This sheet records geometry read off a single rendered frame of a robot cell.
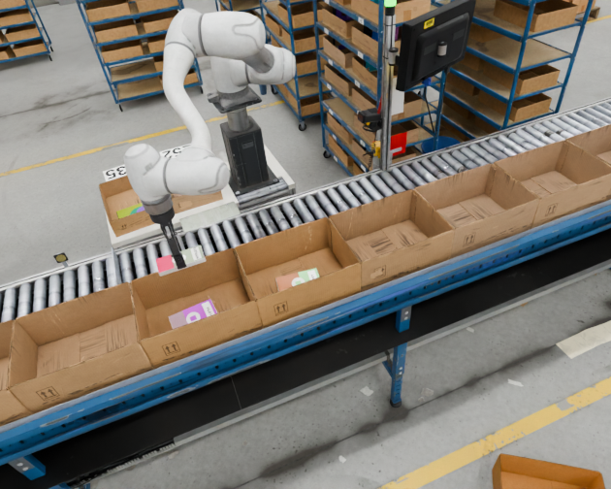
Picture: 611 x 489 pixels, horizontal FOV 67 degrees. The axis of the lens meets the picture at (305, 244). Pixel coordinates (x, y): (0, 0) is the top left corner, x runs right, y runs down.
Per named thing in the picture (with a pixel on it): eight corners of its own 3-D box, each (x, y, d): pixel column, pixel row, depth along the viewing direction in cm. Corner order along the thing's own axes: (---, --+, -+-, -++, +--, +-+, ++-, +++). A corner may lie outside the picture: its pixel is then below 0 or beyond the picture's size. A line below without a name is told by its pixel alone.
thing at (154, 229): (260, 141, 295) (259, 137, 293) (296, 187, 255) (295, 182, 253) (101, 189, 270) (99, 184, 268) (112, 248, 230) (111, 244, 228)
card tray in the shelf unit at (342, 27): (322, 21, 328) (321, 7, 321) (360, 14, 334) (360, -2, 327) (346, 39, 299) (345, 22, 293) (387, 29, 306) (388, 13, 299)
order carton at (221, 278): (241, 277, 186) (234, 246, 174) (264, 330, 165) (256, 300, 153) (144, 309, 177) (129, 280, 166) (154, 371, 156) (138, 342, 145)
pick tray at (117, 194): (154, 182, 265) (148, 168, 259) (171, 218, 239) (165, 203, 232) (105, 198, 258) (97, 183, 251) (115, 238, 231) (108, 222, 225)
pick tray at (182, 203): (207, 165, 274) (203, 150, 268) (223, 199, 248) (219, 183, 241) (160, 179, 268) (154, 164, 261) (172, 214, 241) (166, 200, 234)
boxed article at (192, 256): (156, 262, 160) (155, 259, 159) (201, 247, 163) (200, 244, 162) (160, 277, 155) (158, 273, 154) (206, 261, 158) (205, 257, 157)
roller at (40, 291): (48, 281, 219) (44, 275, 216) (46, 368, 183) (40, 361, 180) (38, 285, 218) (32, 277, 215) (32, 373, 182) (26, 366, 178)
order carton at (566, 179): (554, 170, 220) (564, 138, 208) (604, 204, 199) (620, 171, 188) (485, 193, 211) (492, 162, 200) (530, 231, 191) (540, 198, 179)
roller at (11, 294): (19, 290, 217) (15, 283, 213) (11, 380, 180) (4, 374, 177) (9, 294, 216) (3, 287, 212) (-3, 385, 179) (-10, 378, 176)
